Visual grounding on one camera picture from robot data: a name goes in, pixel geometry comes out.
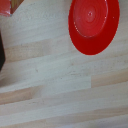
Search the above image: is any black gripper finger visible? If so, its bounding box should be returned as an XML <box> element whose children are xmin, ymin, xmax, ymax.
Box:
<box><xmin>0</xmin><ymin>32</ymin><xmax>6</xmax><ymax>72</ymax></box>

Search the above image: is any red plastic bowl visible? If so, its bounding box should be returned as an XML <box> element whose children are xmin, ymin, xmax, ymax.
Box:
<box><xmin>67</xmin><ymin>0</ymin><xmax>121</xmax><ymax>56</ymax></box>

